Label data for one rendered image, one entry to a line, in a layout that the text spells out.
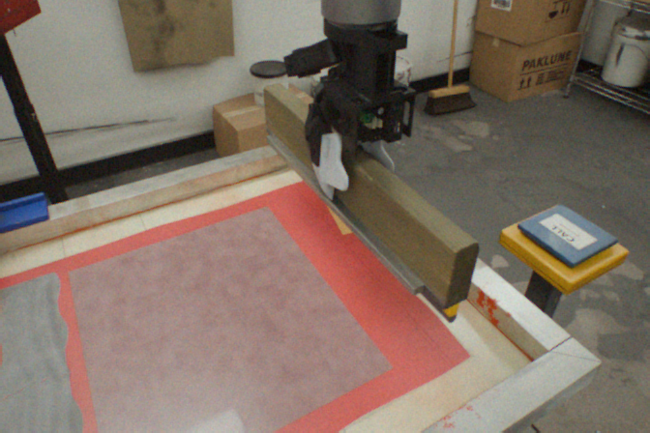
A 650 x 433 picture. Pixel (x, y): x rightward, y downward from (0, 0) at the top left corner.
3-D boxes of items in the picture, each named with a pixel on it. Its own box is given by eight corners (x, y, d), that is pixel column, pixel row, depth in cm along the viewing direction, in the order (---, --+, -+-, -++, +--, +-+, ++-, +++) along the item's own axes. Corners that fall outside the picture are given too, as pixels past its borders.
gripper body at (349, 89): (351, 161, 48) (355, 41, 41) (310, 126, 54) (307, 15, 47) (412, 142, 51) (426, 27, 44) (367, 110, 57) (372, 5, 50)
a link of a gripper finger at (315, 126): (306, 168, 53) (316, 93, 49) (299, 162, 55) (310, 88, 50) (341, 163, 56) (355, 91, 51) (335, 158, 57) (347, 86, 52)
